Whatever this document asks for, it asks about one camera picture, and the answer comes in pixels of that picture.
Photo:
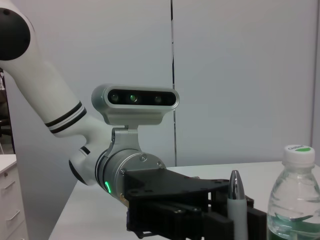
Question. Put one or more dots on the clear green-label water bottle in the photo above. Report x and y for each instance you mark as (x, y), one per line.
(295, 195)

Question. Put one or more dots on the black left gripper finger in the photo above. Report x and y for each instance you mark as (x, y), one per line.
(257, 225)

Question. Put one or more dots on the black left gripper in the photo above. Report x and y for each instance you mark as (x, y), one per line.
(170, 185)

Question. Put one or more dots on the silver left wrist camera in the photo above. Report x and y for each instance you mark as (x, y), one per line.
(135, 100)

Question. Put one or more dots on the white drawer cabinet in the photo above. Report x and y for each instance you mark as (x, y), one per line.
(11, 200)

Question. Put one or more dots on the silver white pen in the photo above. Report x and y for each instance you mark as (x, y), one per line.
(237, 212)

